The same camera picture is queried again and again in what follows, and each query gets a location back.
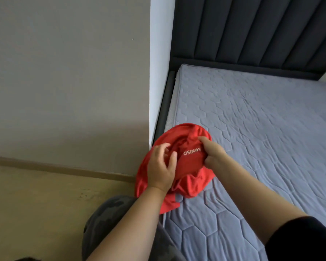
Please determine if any person's left forearm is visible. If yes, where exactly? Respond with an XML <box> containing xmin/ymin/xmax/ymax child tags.
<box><xmin>86</xmin><ymin>185</ymin><xmax>169</xmax><ymax>261</ymax></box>

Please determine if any red polo shirt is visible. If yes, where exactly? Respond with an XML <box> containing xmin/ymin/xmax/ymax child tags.
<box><xmin>135</xmin><ymin>123</ymin><xmax>216</xmax><ymax>214</ymax></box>

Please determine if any person's right hand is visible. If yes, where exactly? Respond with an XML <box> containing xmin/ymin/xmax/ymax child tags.
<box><xmin>197</xmin><ymin>136</ymin><xmax>228</xmax><ymax>172</ymax></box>

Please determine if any dark grey upholstered headboard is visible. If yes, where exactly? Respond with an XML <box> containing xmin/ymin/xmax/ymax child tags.
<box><xmin>168</xmin><ymin>0</ymin><xmax>326</xmax><ymax>81</ymax></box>

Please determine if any person's right forearm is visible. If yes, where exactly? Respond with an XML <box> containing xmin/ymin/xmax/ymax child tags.
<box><xmin>214</xmin><ymin>155</ymin><xmax>309</xmax><ymax>245</ymax></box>

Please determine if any person's left hand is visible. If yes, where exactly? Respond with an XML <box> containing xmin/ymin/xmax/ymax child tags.
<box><xmin>147</xmin><ymin>143</ymin><xmax>178</xmax><ymax>194</ymax></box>

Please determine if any grey quilted bed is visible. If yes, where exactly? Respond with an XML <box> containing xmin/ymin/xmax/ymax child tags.
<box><xmin>152</xmin><ymin>63</ymin><xmax>326</xmax><ymax>261</ymax></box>

